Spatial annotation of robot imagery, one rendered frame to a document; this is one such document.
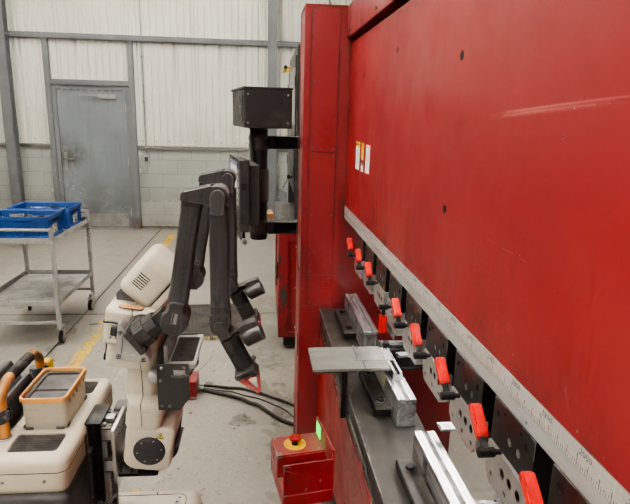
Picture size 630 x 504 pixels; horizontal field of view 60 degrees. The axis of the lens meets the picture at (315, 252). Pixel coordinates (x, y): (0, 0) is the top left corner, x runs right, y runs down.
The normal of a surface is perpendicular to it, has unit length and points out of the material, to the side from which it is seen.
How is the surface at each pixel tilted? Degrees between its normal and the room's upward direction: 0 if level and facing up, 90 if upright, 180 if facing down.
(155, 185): 90
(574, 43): 90
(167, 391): 90
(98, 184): 90
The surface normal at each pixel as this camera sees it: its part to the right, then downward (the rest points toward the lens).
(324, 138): 0.11, 0.24
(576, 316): -0.99, 0.00
